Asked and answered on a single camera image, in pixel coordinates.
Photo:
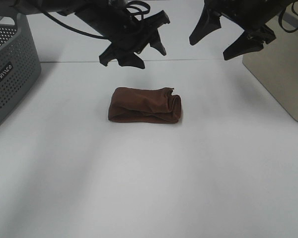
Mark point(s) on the brown towel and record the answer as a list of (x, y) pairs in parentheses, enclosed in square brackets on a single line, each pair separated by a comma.
[(139, 105)]

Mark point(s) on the beige storage box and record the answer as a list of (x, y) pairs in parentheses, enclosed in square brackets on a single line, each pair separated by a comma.
[(276, 67)]

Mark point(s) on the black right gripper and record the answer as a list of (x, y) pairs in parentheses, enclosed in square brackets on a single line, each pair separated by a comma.
[(248, 14)]

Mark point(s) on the grey perforated plastic basket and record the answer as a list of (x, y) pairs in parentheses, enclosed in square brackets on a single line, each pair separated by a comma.
[(19, 64)]

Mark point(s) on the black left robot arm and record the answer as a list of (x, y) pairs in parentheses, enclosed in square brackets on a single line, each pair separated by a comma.
[(140, 8)]

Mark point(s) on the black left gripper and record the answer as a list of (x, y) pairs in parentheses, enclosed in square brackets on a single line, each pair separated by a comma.
[(129, 29)]

